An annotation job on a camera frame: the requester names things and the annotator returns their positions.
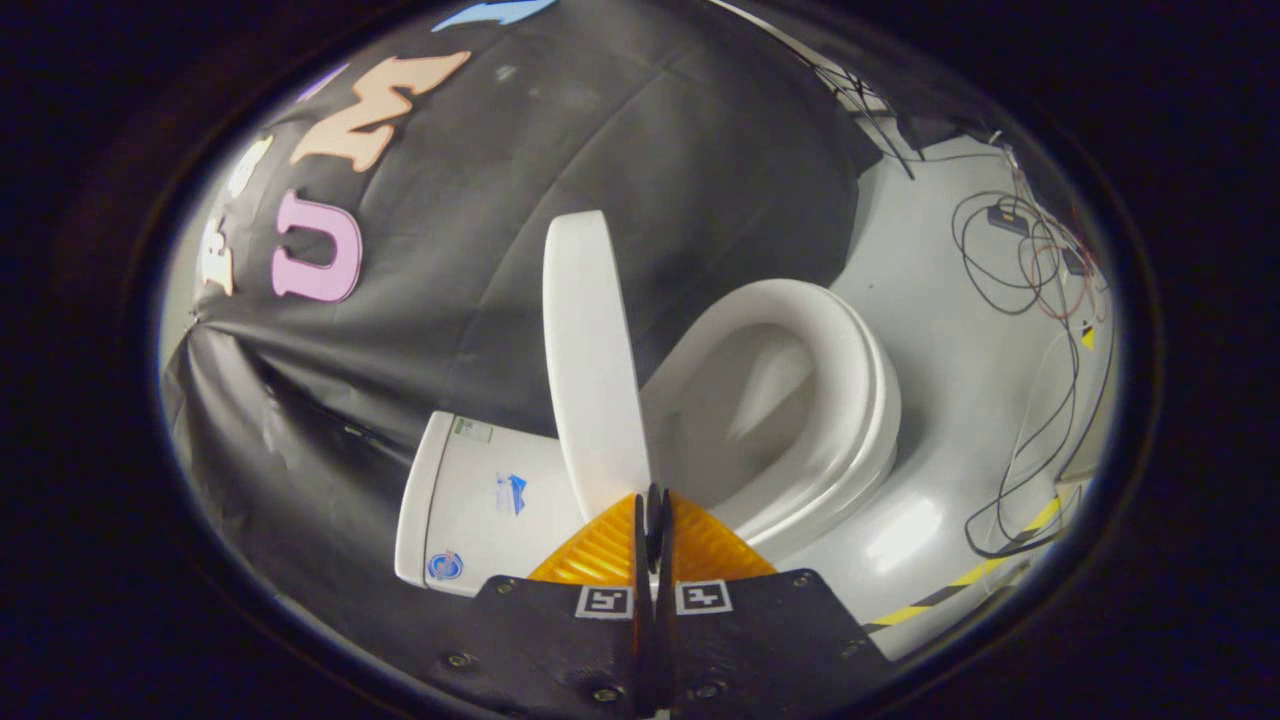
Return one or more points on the yellow and black floor tape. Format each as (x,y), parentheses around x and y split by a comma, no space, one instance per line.
(975,572)

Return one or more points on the white toilet lid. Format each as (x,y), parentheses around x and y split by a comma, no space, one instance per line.
(590,370)

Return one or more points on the white ceramic toilet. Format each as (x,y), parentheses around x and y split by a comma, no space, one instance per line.
(470,500)

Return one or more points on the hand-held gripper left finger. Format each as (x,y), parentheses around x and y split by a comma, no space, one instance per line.
(560,640)

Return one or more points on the black tripod stand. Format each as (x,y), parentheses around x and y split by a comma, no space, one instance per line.
(860,95)

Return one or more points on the black round lid pull tab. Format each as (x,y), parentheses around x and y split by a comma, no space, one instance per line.
(655,520)

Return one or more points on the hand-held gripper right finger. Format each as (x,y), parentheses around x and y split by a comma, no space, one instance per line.
(760,640)

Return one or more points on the black backdrop cloth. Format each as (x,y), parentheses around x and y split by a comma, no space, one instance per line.
(500,250)

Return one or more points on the black power adapter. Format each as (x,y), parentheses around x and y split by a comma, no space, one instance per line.
(1008,220)

